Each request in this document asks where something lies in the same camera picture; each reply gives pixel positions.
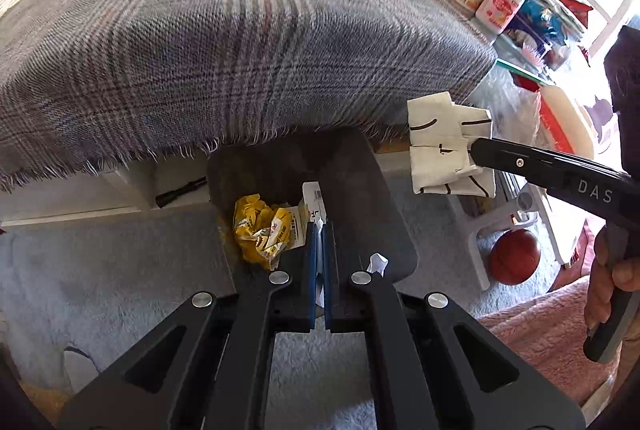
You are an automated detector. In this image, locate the yellow wrapper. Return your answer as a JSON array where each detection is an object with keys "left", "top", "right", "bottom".
[{"left": 233, "top": 194, "right": 308, "bottom": 271}]

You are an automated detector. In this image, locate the black flashlight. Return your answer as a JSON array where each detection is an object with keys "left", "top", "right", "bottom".
[{"left": 155, "top": 177, "right": 208, "bottom": 208}]

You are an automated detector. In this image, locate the clear plastic zip bag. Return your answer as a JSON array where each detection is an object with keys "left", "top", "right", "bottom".
[{"left": 470, "top": 57, "right": 553, "bottom": 141}]

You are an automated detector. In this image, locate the white black-lined paper bag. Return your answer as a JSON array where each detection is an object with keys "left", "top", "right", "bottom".
[{"left": 406, "top": 92, "right": 497, "bottom": 199}]

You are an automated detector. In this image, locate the red and white box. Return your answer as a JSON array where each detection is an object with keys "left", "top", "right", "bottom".
[{"left": 537, "top": 84, "right": 587, "bottom": 155}]

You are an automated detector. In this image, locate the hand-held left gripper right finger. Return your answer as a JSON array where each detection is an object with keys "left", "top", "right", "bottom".
[{"left": 324, "top": 224, "right": 586, "bottom": 430}]

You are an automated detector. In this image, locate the black plastic bin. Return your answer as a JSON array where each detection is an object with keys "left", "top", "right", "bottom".
[{"left": 206, "top": 129, "right": 420, "bottom": 291}]

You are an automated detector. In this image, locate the white table frame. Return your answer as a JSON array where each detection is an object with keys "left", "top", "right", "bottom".
[{"left": 0, "top": 150, "right": 216, "bottom": 228}]

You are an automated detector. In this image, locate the blue printed package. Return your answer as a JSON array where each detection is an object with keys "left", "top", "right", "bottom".
[{"left": 505, "top": 0, "right": 571, "bottom": 55}]

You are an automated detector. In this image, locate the wooden board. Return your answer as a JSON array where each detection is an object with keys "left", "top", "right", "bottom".
[{"left": 376, "top": 137, "right": 415, "bottom": 155}]

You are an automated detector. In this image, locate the red-brown basketball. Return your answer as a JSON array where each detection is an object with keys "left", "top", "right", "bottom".
[{"left": 489, "top": 229, "right": 542, "bottom": 285}]

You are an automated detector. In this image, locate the white paper packet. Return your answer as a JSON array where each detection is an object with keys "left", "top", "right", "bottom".
[{"left": 300, "top": 181, "right": 327, "bottom": 251}]

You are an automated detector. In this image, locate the dark cloth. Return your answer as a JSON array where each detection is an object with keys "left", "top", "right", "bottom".
[{"left": 602, "top": 24, "right": 640, "bottom": 173}]

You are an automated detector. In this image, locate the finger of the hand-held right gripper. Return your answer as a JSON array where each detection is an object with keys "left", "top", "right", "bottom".
[{"left": 466, "top": 136, "right": 558, "bottom": 193}]

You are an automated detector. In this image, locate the pink fluffy blanket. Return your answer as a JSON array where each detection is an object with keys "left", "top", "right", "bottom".
[{"left": 475, "top": 275, "right": 626, "bottom": 406}]

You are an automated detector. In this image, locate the grey plaid fringed blanket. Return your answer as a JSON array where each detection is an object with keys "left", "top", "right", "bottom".
[{"left": 0, "top": 0, "right": 498, "bottom": 193}]

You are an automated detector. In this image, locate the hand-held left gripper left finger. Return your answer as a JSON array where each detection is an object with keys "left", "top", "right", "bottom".
[{"left": 57, "top": 222, "right": 323, "bottom": 430}]

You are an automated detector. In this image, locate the person's right hand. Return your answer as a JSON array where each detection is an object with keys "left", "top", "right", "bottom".
[{"left": 586, "top": 230, "right": 640, "bottom": 341}]

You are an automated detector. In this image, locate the grey slipper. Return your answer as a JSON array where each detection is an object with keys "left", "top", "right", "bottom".
[{"left": 62, "top": 346, "right": 101, "bottom": 393}]

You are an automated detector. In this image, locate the white red-label bottle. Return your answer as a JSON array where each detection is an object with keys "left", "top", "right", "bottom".
[{"left": 475, "top": 0, "right": 526, "bottom": 34}]

